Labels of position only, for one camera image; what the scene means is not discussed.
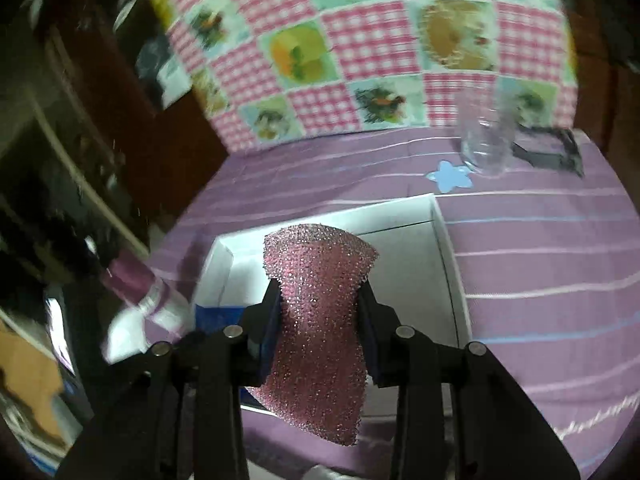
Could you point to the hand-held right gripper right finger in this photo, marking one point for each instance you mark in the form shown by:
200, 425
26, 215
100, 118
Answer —
368, 342

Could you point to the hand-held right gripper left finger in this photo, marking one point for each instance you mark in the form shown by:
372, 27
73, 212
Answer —
270, 332

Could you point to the white cardboard box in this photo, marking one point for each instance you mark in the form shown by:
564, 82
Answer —
405, 280

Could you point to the purple and white bottle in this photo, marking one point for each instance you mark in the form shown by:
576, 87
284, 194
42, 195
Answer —
150, 295

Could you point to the purple striped sheet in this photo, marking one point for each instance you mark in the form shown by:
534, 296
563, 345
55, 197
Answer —
540, 280

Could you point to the clear glass cup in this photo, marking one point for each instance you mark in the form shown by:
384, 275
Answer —
487, 140

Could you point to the dark wooden cabinet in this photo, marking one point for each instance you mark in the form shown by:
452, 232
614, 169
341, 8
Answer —
150, 125

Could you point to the brown cardboard piece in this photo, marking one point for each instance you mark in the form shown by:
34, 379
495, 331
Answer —
30, 375

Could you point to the pink checkered printed cloth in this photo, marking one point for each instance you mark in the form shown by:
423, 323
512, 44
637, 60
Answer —
350, 45

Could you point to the black plastic bracket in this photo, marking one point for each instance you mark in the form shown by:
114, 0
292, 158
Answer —
550, 157

